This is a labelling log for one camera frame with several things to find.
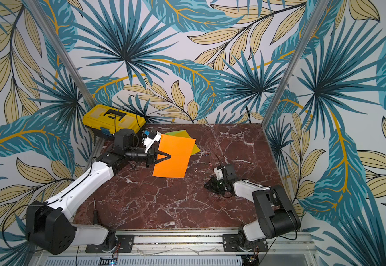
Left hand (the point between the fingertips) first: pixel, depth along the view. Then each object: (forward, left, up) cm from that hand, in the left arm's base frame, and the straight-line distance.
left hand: (168, 158), depth 70 cm
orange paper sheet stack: (+2, -5, +4) cm, 7 cm away
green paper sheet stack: (+38, -2, -27) cm, 46 cm away
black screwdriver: (-16, +37, -27) cm, 48 cm away
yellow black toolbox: (+32, +40, -10) cm, 52 cm away
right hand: (-1, -18, -26) cm, 32 cm away
